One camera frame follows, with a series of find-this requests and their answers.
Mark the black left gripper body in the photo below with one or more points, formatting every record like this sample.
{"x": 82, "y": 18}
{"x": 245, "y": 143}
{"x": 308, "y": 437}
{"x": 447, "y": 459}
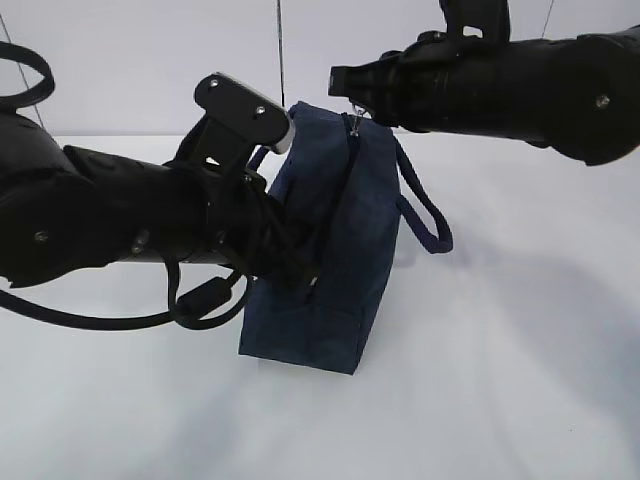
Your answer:
{"x": 241, "y": 222}

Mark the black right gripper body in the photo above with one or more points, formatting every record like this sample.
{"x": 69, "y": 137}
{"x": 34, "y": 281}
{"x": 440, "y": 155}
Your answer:
{"x": 401, "y": 89}

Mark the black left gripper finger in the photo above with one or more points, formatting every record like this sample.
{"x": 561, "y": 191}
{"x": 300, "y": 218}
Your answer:
{"x": 294, "y": 267}

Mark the dark blue lunch bag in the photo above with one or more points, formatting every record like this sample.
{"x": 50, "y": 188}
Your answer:
{"x": 351, "y": 184}

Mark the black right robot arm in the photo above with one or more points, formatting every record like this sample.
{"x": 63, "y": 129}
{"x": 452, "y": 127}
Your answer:
{"x": 578, "y": 96}

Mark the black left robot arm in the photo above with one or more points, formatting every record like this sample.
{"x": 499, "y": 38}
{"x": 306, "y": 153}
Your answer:
{"x": 67, "y": 208}

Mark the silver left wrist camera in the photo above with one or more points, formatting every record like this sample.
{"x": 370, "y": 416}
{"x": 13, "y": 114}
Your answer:
{"x": 245, "y": 111}

